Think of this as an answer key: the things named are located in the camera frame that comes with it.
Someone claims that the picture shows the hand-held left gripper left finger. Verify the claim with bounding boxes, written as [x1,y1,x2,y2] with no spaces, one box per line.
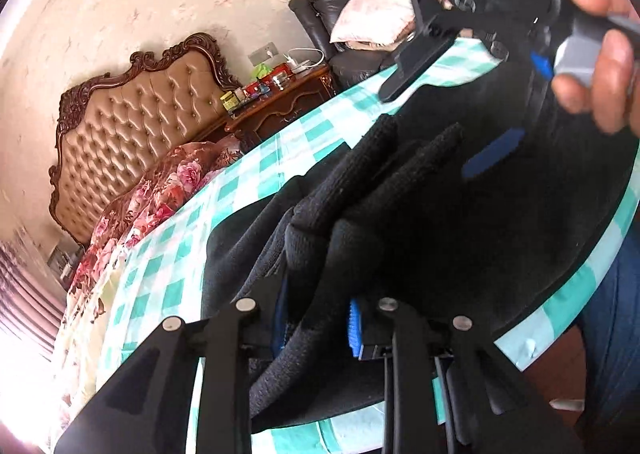
[52,279,290,454]

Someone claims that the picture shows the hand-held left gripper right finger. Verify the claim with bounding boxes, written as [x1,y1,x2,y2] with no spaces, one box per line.
[346,296,586,454]

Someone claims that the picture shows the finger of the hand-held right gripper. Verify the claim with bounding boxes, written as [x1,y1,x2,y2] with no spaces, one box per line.
[461,55,544,181]
[378,28,457,103]

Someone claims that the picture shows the black pants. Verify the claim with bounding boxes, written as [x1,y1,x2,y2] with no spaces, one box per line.
[200,39,628,435]

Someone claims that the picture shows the person's right hand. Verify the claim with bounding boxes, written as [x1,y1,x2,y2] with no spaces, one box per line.
[550,0,640,135]

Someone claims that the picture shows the large pink floral pillow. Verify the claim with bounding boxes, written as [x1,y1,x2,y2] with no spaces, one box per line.
[330,0,426,47]

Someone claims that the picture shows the teal checked tablecloth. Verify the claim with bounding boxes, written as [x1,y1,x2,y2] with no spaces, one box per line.
[47,36,640,454]

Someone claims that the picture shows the black leather armchair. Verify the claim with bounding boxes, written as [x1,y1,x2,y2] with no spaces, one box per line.
[289,0,416,90]

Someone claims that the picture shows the dark wooden nightstand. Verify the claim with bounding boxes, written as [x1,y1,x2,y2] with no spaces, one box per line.
[222,65,337,142]

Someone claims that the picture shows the red floral quilt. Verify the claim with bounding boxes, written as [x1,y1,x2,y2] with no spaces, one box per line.
[52,139,243,335]

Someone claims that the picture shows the grey box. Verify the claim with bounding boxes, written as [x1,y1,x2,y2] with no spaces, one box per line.
[47,244,85,280]

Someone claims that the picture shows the pink curtain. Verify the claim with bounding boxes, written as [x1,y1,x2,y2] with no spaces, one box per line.
[0,229,68,365]

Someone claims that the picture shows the person's jeans leg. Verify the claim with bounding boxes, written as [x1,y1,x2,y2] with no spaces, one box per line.
[580,244,640,430]

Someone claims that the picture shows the tufted leather bed headboard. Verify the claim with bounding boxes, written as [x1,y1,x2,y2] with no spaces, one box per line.
[49,32,246,247]

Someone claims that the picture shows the white charging cable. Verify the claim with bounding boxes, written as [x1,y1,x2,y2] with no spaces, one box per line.
[286,48,326,67]

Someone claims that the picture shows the grey wall socket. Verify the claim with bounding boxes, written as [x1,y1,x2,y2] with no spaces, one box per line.
[248,43,281,65]

